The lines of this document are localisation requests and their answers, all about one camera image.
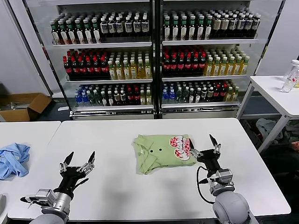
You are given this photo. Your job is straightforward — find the white side table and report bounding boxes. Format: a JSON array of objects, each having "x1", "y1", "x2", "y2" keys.
[{"x1": 235, "y1": 75, "x2": 299, "y2": 154}]

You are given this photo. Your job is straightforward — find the white cooler shelf board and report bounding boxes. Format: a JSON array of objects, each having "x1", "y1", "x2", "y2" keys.
[
  {"x1": 162, "y1": 75, "x2": 248, "y2": 82},
  {"x1": 162, "y1": 39, "x2": 259, "y2": 46},
  {"x1": 66, "y1": 78, "x2": 154, "y2": 84},
  {"x1": 52, "y1": 42, "x2": 152, "y2": 49}
]

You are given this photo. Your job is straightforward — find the open cardboard box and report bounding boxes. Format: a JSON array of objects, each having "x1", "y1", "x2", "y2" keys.
[{"x1": 0, "y1": 92, "x2": 52, "y2": 122}]

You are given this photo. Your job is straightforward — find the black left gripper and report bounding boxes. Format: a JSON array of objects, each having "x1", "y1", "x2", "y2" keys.
[{"x1": 56, "y1": 151, "x2": 96, "y2": 193}]

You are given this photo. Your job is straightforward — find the tall white-capped clear bottle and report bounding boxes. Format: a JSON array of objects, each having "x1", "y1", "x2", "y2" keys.
[{"x1": 284, "y1": 59, "x2": 299, "y2": 82}]

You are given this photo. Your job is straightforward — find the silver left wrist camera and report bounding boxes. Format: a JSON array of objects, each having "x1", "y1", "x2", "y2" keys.
[{"x1": 35, "y1": 189, "x2": 56, "y2": 206}]

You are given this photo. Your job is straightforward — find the grey white crumpled garment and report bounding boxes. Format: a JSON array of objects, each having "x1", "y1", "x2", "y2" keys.
[{"x1": 256, "y1": 118, "x2": 285, "y2": 145}]

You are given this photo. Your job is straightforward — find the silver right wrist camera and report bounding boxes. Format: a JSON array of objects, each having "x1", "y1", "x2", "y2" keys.
[{"x1": 214, "y1": 169, "x2": 234, "y2": 187}]

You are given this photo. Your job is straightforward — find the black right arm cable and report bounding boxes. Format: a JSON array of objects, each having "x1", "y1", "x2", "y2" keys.
[{"x1": 196, "y1": 165, "x2": 215, "y2": 203}]

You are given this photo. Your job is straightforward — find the dark green crumpled garment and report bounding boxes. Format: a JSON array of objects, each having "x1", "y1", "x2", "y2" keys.
[{"x1": 286, "y1": 121, "x2": 299, "y2": 143}]

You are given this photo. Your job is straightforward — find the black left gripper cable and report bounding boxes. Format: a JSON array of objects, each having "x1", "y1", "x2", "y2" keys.
[{"x1": 73, "y1": 177, "x2": 90, "y2": 187}]

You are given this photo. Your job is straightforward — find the light green polo shirt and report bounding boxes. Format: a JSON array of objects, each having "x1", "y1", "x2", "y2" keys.
[{"x1": 132, "y1": 134, "x2": 199, "y2": 175}]

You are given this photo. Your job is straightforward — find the crumpled light blue shirt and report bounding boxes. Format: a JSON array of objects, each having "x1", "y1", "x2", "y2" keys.
[{"x1": 0, "y1": 142, "x2": 31, "y2": 180}]

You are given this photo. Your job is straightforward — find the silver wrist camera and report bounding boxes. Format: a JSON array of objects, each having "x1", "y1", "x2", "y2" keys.
[
  {"x1": 214, "y1": 169, "x2": 234, "y2": 187},
  {"x1": 35, "y1": 189, "x2": 56, "y2": 206}
]

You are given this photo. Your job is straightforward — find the grey metal parts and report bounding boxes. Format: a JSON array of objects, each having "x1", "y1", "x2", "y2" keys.
[{"x1": 7, "y1": 100, "x2": 31, "y2": 110}]

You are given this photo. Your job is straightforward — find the glass beverage cooler cabinet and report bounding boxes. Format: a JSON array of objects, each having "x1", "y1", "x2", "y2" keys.
[
  {"x1": 8, "y1": 0, "x2": 158, "y2": 121},
  {"x1": 157, "y1": 0, "x2": 287, "y2": 120}
]

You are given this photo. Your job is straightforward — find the clear plastic water bottle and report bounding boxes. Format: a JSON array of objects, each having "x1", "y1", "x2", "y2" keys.
[{"x1": 281, "y1": 76, "x2": 294, "y2": 93}]

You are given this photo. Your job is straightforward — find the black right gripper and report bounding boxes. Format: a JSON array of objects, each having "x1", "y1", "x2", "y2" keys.
[{"x1": 189, "y1": 134, "x2": 222, "y2": 172}]

